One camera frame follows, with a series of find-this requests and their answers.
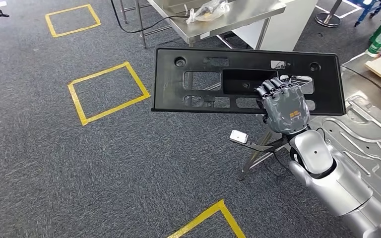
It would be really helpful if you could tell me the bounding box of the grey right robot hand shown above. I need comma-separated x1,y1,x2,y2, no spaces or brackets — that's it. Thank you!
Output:
254,77,311,135

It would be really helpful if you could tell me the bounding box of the black plastic plate frame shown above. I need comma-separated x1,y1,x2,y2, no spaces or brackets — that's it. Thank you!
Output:
151,47,347,116

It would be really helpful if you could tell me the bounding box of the stainless steel workbench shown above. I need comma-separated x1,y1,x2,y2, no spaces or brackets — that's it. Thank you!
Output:
238,52,381,238

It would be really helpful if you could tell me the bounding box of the white cabinet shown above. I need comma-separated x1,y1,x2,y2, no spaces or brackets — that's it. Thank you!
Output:
231,0,319,52

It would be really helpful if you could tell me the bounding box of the stamped silver metal panel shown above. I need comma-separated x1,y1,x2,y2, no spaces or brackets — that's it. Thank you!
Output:
309,94,381,214

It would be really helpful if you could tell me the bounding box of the chrome stanchion base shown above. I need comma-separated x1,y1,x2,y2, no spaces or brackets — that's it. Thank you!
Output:
315,0,344,28

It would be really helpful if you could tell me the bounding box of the stainless steel side table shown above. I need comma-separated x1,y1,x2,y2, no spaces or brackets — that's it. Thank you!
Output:
120,0,287,50

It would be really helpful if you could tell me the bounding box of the clear plastic bag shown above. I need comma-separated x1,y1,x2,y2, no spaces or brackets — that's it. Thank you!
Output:
186,0,231,25

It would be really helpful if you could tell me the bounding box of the black camera bracket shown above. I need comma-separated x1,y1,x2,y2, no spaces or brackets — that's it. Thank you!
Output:
229,134,292,153

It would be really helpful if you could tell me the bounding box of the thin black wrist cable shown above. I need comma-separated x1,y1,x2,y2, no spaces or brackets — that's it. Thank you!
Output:
272,152,294,174

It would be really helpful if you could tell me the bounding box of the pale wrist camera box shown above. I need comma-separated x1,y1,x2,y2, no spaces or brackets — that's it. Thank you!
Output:
229,129,249,144

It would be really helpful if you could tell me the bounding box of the black cable on workbench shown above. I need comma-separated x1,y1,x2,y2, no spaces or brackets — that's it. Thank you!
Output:
339,64,381,121

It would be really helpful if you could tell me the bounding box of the black power cable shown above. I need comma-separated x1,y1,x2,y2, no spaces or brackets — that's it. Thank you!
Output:
109,0,191,35

